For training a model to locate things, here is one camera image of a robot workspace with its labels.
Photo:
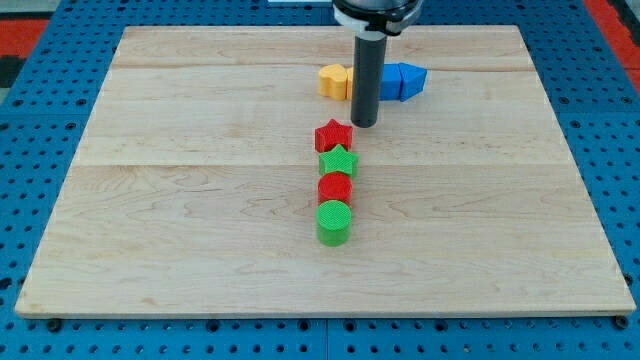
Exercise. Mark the red star block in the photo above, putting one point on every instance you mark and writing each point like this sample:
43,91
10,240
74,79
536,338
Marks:
327,137

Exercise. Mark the light wooden board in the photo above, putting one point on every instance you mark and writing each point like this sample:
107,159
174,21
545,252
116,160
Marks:
192,193

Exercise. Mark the blue pentagon block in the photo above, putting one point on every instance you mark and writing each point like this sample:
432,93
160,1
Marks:
413,80

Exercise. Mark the yellow block behind rod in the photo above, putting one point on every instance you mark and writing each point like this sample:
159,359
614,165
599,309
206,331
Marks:
349,83

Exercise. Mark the blue cube block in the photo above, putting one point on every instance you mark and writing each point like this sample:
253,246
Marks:
391,82

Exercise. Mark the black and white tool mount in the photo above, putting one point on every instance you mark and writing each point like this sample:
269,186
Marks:
377,17

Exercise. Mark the red cylinder block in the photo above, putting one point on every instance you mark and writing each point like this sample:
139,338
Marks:
335,186

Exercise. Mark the yellow heart block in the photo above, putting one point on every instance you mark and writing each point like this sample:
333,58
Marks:
332,82

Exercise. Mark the green star block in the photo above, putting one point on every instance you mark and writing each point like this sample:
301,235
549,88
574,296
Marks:
340,160

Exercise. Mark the green cylinder block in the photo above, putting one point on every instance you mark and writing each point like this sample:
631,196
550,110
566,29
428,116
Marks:
333,220

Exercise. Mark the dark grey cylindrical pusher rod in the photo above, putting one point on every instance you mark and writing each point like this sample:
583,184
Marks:
369,58

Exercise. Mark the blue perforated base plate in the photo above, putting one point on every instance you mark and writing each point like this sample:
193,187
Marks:
50,101

